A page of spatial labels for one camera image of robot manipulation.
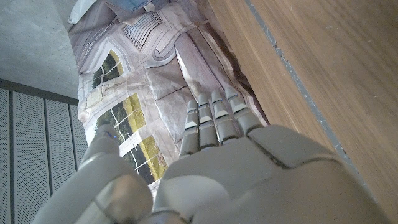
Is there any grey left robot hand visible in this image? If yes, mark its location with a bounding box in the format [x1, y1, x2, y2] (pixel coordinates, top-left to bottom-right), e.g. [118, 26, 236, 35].
[30, 86, 389, 224]

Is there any printed sofa room backdrop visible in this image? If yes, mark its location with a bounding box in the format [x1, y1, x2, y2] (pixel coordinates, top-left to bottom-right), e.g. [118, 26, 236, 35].
[67, 0, 270, 187]

